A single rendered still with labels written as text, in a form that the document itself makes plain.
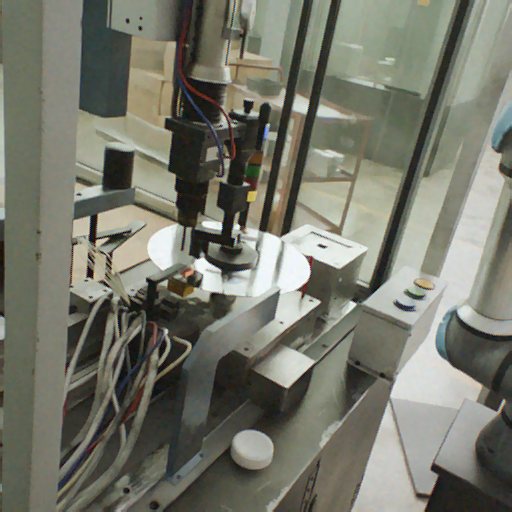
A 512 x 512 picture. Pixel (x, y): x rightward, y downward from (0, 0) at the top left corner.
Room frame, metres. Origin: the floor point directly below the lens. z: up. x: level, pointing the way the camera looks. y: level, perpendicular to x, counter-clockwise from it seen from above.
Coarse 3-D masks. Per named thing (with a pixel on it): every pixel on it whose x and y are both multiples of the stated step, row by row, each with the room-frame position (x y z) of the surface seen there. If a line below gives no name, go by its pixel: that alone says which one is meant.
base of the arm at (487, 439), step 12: (492, 420) 0.90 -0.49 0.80; (504, 420) 0.86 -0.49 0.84; (480, 432) 0.90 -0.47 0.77; (492, 432) 0.87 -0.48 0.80; (504, 432) 0.85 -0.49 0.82; (480, 444) 0.87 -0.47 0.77; (492, 444) 0.86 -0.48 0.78; (504, 444) 0.84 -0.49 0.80; (480, 456) 0.86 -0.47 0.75; (492, 456) 0.84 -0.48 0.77; (504, 456) 0.83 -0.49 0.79; (492, 468) 0.83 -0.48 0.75; (504, 468) 0.82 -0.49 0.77; (504, 480) 0.81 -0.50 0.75
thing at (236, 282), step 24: (168, 240) 1.08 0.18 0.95; (240, 240) 1.15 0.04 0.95; (264, 240) 1.18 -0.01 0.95; (168, 264) 0.98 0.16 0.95; (192, 264) 1.00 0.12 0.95; (216, 264) 1.01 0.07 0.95; (264, 264) 1.06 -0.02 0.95; (288, 264) 1.08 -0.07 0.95; (216, 288) 0.92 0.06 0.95; (240, 288) 0.94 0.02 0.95; (264, 288) 0.96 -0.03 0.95; (288, 288) 0.98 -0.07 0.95
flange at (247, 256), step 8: (208, 248) 1.06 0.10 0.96; (216, 248) 1.06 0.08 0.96; (224, 248) 1.05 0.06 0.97; (232, 248) 1.05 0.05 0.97; (240, 248) 1.06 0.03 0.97; (248, 248) 1.10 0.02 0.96; (208, 256) 1.03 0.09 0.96; (216, 256) 1.03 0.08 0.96; (224, 256) 1.04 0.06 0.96; (232, 256) 1.04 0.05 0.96; (240, 256) 1.05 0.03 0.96; (248, 256) 1.06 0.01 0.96; (256, 256) 1.07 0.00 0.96; (224, 264) 1.02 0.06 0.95; (232, 264) 1.02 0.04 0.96; (240, 264) 1.02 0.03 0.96; (248, 264) 1.03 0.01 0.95
